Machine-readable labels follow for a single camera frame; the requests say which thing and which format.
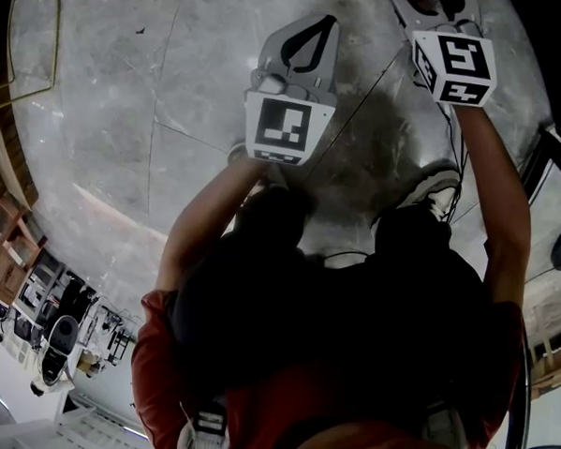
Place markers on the person's left forearm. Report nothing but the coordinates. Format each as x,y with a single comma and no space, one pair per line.
201,223

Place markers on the person's right forearm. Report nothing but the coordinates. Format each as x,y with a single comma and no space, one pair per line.
499,198

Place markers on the person's red shirt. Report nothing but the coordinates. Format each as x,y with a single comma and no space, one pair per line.
166,365

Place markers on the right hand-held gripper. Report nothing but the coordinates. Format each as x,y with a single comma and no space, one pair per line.
459,64

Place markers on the reddish wooden chair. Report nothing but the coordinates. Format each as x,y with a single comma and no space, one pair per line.
5,252

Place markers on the white and black robot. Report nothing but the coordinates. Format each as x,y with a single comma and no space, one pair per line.
57,352

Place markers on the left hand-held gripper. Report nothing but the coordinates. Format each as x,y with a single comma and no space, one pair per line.
284,125

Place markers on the white office desk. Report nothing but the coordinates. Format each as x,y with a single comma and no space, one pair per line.
16,373

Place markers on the person's black trousers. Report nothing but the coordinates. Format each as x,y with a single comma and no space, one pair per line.
313,311

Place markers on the light wooden crate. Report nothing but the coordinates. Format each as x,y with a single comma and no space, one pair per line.
560,364

